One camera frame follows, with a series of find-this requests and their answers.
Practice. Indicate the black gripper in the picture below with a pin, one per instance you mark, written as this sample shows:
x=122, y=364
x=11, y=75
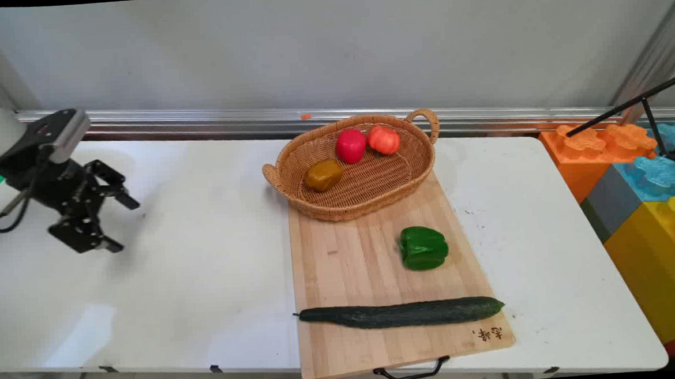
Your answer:
x=54, y=184

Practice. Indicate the yellow bell pepper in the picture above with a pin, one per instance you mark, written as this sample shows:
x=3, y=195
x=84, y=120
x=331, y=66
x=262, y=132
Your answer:
x=323, y=175

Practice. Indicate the red apple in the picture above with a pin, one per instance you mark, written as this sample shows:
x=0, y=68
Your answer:
x=351, y=145

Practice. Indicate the woven wicker basket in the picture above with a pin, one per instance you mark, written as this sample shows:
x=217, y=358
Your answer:
x=372, y=182

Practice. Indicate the bamboo cutting board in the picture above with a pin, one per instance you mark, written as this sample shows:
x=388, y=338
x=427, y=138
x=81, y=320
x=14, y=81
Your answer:
x=376, y=268

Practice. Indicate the orange tomato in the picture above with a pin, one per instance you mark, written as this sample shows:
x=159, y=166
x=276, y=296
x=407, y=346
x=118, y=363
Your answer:
x=384, y=139

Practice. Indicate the dark green cucumber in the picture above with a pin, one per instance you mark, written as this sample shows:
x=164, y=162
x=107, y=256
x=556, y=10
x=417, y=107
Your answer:
x=402, y=314

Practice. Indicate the green bell pepper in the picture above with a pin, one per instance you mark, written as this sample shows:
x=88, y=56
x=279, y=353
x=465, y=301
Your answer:
x=423, y=247

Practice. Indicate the orange foam block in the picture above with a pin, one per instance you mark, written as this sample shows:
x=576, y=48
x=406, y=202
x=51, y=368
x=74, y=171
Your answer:
x=584, y=156

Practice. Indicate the grey foam block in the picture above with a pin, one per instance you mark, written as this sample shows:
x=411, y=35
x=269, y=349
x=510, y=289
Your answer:
x=612, y=201

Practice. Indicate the black tripod rods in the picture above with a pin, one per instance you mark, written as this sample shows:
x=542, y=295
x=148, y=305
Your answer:
x=628, y=105

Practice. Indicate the blue foam block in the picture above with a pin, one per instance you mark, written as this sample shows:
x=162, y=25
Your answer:
x=663, y=175

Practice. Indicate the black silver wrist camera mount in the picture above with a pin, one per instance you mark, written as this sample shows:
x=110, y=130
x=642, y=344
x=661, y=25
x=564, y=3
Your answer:
x=51, y=135

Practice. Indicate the aluminium frame rail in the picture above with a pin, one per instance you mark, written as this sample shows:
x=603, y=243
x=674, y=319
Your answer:
x=195, y=120

